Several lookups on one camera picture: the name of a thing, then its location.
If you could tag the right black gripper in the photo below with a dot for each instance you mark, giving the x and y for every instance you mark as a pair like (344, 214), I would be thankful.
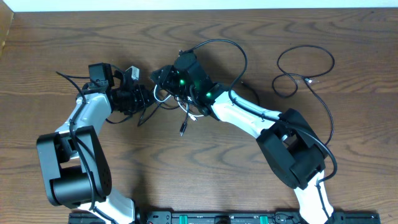
(165, 80)

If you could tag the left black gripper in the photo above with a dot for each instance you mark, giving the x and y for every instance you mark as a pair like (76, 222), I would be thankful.
(140, 90)

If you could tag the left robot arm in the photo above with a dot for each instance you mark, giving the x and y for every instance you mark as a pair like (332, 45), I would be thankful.
(75, 171)

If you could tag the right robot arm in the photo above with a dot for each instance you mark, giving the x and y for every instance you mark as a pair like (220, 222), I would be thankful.
(291, 148)

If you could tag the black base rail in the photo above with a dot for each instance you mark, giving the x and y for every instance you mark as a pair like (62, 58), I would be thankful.
(163, 217)

